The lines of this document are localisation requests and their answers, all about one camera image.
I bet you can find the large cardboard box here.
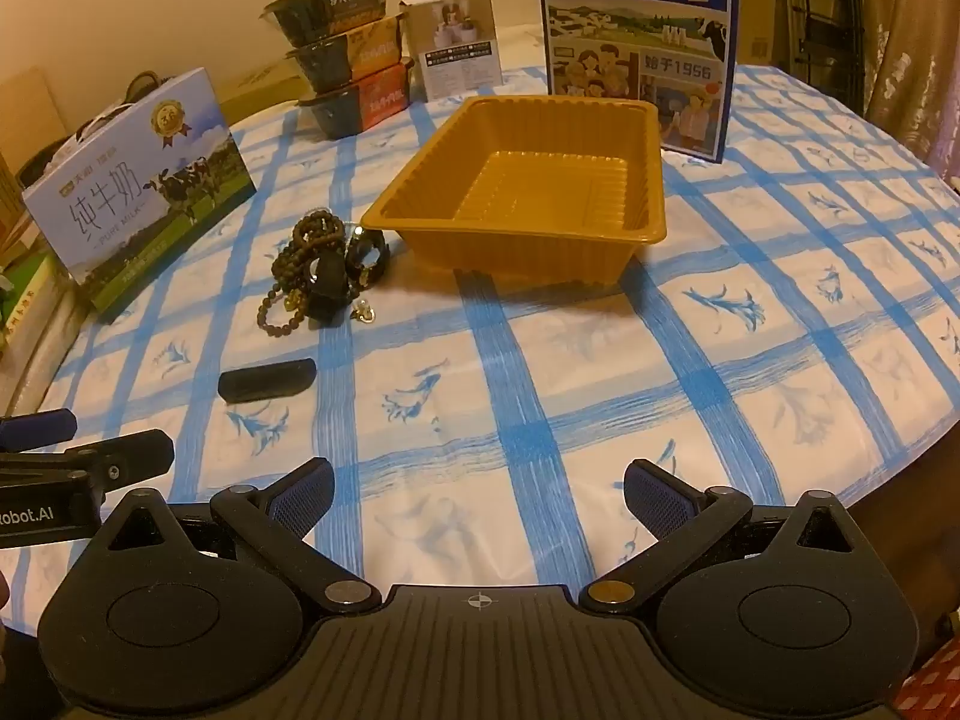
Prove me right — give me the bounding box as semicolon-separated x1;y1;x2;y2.
739;0;782;65

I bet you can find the pile of dark bead bracelets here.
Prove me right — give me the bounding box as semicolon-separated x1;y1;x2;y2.
289;211;353;293

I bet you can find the red checked cloth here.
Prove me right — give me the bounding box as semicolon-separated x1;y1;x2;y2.
911;645;960;720

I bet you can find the large dark bead bracelet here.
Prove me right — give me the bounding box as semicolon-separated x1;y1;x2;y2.
259;274;312;331

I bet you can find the pink curtain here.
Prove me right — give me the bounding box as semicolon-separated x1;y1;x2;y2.
862;0;960;188

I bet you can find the black food bowl red label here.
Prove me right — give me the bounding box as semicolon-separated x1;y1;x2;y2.
296;60;413;140

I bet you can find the black folding hand cart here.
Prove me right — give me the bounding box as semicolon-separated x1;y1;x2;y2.
776;0;872;121

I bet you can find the small white product box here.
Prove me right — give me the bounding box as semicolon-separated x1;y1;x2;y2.
397;0;503;102

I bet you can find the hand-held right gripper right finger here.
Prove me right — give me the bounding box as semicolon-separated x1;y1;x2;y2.
579;461;863;611

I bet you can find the cow print milk box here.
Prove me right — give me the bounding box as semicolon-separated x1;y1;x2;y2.
21;67;257;314

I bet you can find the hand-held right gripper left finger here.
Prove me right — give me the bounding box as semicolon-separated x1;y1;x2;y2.
94;456;383;612

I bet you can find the black hair clip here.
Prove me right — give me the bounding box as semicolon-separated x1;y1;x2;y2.
217;358;317;400

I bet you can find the blue checked tablecloth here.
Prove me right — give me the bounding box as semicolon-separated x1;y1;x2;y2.
0;22;960;616

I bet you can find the black strap wristwatch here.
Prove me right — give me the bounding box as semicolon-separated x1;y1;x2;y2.
306;255;353;327

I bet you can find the yellow plastic tray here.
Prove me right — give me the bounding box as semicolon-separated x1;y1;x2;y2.
360;95;668;276

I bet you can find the low cardboard box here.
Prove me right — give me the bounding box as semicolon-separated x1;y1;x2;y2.
217;64;302;121

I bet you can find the green book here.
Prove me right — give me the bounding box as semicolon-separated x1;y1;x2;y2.
0;251;95;361

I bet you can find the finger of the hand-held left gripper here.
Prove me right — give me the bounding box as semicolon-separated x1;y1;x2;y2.
0;429;175;500
0;409;77;452

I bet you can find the black food bowl orange label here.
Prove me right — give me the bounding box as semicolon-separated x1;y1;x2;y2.
285;15;402;85

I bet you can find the tall blue milk carton box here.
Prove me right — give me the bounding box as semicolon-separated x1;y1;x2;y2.
534;0;742;164

